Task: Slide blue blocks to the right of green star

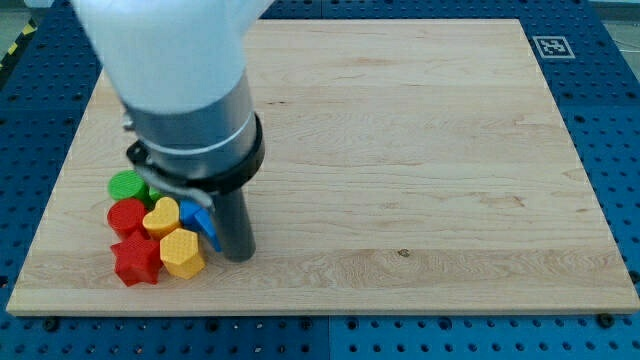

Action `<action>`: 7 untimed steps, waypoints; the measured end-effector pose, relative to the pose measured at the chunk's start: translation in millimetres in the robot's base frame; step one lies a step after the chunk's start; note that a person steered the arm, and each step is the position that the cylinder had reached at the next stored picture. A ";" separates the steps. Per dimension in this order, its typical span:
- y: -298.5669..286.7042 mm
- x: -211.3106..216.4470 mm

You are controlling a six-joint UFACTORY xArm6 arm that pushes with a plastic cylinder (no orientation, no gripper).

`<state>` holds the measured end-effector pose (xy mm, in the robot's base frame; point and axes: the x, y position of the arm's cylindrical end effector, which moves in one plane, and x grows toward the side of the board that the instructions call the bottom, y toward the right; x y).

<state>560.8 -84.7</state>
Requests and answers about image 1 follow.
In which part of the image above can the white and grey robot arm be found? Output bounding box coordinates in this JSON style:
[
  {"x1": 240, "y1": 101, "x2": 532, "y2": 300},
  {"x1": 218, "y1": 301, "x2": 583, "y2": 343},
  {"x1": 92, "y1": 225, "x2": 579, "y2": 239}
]
[{"x1": 72, "y1": 0, "x2": 273, "y2": 207}]

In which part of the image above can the green star block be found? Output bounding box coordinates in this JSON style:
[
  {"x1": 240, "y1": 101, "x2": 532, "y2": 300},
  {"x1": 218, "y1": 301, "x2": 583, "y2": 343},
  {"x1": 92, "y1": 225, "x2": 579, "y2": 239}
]
[{"x1": 148, "y1": 187, "x2": 163, "y2": 204}]

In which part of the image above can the red star block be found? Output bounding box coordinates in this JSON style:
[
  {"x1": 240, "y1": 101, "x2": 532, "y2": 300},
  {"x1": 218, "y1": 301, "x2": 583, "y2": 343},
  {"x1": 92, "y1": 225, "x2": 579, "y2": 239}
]
[{"x1": 111, "y1": 231, "x2": 163, "y2": 287}]

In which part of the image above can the wooden board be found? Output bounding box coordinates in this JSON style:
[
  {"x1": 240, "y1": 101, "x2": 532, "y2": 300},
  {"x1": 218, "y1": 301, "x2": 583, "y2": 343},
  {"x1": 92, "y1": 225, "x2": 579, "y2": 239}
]
[{"x1": 7, "y1": 20, "x2": 639, "y2": 317}]

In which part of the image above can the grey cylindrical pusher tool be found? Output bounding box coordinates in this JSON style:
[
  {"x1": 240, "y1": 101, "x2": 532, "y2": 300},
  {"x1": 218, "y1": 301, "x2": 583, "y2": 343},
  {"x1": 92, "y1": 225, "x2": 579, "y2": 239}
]
[{"x1": 212, "y1": 189, "x2": 256, "y2": 262}]

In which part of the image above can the blue triangle block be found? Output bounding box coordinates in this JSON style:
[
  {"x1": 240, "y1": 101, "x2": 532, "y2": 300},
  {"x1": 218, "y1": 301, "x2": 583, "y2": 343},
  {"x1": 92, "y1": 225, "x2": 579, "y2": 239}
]
[{"x1": 193, "y1": 209, "x2": 222, "y2": 252}]

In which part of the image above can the blue cube block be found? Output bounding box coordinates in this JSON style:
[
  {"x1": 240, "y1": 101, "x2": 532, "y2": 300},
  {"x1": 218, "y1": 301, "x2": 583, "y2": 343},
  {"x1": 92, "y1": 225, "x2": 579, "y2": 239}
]
[{"x1": 179, "y1": 200, "x2": 201, "y2": 228}]

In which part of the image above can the yellow hexagon block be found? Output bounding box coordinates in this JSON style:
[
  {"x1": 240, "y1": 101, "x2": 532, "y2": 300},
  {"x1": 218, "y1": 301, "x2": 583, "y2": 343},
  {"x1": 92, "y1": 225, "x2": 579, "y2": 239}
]
[{"x1": 160, "y1": 228, "x2": 206, "y2": 280}]

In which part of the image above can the yellow heart block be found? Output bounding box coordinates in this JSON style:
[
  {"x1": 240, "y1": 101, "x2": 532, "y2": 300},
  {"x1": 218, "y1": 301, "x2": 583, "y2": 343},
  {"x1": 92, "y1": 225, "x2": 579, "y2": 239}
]
[{"x1": 142, "y1": 197, "x2": 181, "y2": 240}]

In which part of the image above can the green cylinder block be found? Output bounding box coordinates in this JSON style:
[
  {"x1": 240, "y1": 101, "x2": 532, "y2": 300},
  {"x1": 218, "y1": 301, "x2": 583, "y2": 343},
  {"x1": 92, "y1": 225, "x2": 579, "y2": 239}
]
[{"x1": 107, "y1": 170, "x2": 149, "y2": 202}]

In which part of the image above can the red cylinder block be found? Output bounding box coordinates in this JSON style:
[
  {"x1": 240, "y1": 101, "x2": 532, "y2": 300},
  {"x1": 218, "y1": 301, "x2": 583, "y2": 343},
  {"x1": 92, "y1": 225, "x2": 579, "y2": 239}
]
[{"x1": 107, "y1": 198, "x2": 147, "y2": 240}]

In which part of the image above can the white fiducial marker tag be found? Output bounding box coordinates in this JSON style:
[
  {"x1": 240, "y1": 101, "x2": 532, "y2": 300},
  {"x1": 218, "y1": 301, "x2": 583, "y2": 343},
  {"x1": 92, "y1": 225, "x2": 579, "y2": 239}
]
[{"x1": 532, "y1": 35, "x2": 575, "y2": 59}]

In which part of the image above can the black and yellow hazard tape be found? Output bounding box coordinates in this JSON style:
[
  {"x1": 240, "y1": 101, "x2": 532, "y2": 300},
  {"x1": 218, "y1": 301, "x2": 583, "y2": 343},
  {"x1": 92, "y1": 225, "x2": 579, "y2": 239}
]
[{"x1": 1, "y1": 18, "x2": 38, "y2": 72}]

